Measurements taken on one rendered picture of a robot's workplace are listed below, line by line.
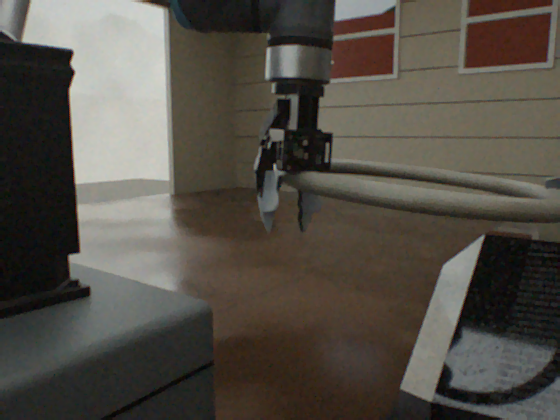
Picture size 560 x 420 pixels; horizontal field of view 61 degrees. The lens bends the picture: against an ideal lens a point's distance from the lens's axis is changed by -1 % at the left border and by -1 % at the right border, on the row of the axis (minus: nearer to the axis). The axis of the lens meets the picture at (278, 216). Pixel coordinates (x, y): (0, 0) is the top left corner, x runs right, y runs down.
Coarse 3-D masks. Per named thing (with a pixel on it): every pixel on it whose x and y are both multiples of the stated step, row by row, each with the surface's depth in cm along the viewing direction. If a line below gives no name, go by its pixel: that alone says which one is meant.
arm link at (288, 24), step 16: (272, 0) 61; (288, 0) 60; (304, 0) 60; (320, 0) 61; (272, 16) 62; (288, 16) 61; (304, 16) 60; (320, 16) 61; (272, 32) 63; (288, 32) 61; (304, 32) 61; (320, 32) 61
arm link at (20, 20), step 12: (0, 0) 65; (12, 0) 66; (24, 0) 69; (0, 12) 64; (12, 12) 66; (24, 12) 69; (0, 24) 64; (12, 24) 66; (24, 24) 69; (0, 36) 61; (12, 36) 63
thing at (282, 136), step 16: (288, 96) 66; (304, 96) 66; (320, 96) 62; (288, 112) 66; (304, 112) 64; (288, 128) 66; (304, 128) 63; (272, 144) 67; (288, 144) 64; (304, 144) 64; (320, 144) 64; (272, 160) 68; (288, 160) 63; (304, 160) 65; (320, 160) 64
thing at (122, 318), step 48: (96, 288) 49; (144, 288) 49; (0, 336) 37; (48, 336) 37; (96, 336) 37; (144, 336) 39; (192, 336) 43; (0, 384) 30; (48, 384) 33; (96, 384) 36; (144, 384) 39; (192, 384) 44
